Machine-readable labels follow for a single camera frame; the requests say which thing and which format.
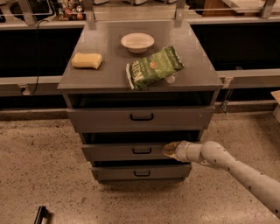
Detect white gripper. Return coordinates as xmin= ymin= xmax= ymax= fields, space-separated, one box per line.
xmin=163 ymin=141 xmax=202 ymax=162

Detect grey drawer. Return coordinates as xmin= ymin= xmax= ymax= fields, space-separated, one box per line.
xmin=67 ymin=107 xmax=214 ymax=133
xmin=81 ymin=143 xmax=168 ymax=162
xmin=91 ymin=164 xmax=192 ymax=182

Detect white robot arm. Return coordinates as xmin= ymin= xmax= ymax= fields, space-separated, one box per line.
xmin=162 ymin=141 xmax=280 ymax=218

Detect grey bottom drawer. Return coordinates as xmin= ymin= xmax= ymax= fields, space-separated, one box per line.
xmin=91 ymin=164 xmax=192 ymax=182

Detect grey top drawer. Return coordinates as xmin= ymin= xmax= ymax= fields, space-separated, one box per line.
xmin=67 ymin=107 xmax=214 ymax=133

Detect grey drawer cabinet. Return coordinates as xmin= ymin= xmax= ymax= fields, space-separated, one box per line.
xmin=57 ymin=19 xmax=224 ymax=185

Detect green chip bag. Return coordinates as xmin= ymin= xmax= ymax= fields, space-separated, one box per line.
xmin=126 ymin=45 xmax=185 ymax=89

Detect white ceramic bowl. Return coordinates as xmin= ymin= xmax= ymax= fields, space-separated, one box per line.
xmin=121 ymin=33 xmax=155 ymax=53

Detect yellow sponge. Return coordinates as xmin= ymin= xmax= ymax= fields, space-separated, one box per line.
xmin=71 ymin=52 xmax=102 ymax=69

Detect black object on floor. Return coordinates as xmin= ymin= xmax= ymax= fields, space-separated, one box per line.
xmin=33 ymin=206 xmax=48 ymax=224

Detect colourful items on shelf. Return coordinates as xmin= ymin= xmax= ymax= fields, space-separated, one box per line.
xmin=57 ymin=0 xmax=86 ymax=21

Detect black power cable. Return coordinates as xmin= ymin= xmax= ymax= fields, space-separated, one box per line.
xmin=20 ymin=18 xmax=51 ymax=95

